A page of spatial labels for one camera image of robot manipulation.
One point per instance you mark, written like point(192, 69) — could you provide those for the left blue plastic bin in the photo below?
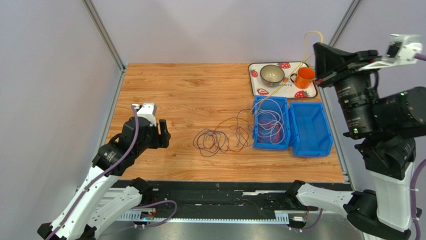
point(271, 127)

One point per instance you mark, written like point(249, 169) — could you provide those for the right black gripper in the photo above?
point(341, 71)

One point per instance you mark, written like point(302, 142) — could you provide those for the right aluminium frame post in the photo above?
point(345, 21)

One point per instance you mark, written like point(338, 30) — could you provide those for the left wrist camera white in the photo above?
point(146, 110)

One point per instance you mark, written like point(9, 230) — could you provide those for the left aluminium frame post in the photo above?
point(97, 20)

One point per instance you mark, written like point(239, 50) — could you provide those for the blue plastic bin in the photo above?
point(310, 134)
point(271, 127)

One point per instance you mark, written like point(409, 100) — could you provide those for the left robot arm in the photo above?
point(83, 219)

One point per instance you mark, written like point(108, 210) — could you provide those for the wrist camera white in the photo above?
point(146, 110)
point(403, 49)

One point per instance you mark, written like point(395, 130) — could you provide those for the slotted cable duct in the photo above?
point(136, 216)

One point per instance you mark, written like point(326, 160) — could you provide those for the ceramic bowl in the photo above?
point(272, 75)

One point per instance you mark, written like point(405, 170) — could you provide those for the orange mug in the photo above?
point(303, 78)

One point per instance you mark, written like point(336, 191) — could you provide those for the aluminium frame post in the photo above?
point(97, 20)
point(345, 21)

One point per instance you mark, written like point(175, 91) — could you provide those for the strawberry print tray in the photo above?
point(285, 88)

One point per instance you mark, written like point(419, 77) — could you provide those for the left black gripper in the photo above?
point(162, 140)

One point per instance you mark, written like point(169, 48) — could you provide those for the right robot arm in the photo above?
point(386, 127)

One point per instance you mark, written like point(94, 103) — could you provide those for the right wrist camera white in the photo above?
point(403, 49)

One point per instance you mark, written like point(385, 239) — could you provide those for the right blue plastic bin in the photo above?
point(310, 134)

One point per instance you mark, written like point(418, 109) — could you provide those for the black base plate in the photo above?
point(223, 199)

